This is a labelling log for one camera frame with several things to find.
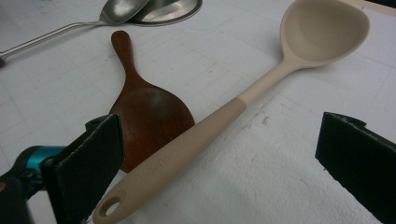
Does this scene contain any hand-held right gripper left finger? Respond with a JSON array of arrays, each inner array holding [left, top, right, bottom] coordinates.
[[41, 113, 125, 224]]

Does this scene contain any white grid mat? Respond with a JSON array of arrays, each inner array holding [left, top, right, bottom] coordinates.
[[0, 0, 396, 224]]

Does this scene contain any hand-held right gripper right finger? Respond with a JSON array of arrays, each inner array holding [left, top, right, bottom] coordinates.
[[315, 111, 396, 224]]

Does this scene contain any brown wooden rice paddle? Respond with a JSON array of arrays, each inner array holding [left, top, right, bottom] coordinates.
[[108, 30, 196, 174]]

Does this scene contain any steel utensil rack stand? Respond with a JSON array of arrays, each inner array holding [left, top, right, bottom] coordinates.
[[127, 0, 204, 27]]

